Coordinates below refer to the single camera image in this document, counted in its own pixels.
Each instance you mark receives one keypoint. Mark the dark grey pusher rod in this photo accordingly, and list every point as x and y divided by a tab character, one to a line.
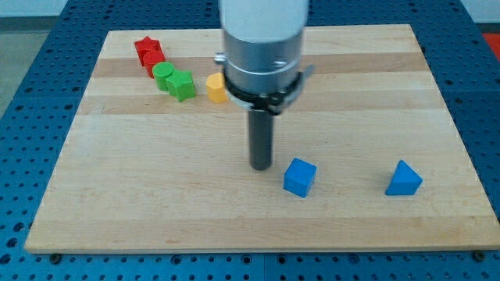
260	129

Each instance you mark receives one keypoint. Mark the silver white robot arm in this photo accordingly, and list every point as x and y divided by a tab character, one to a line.
262	52

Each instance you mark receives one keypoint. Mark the green cylinder block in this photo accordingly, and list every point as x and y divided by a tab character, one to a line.
161	71

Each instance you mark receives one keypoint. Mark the yellow hexagon block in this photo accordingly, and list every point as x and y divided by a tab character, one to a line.
215	87

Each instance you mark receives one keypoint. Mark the blue cube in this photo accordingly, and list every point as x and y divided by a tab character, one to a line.
299	177

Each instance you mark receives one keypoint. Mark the blue triangle block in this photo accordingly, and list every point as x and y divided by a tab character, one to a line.
405	181

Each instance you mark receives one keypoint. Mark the wooden board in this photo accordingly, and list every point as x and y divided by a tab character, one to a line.
140	172

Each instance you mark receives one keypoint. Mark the red cylinder block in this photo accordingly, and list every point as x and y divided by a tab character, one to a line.
150	59

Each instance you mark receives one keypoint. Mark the red star block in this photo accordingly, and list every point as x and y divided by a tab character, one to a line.
146	45

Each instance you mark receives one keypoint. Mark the green star block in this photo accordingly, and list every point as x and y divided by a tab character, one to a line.
181	85

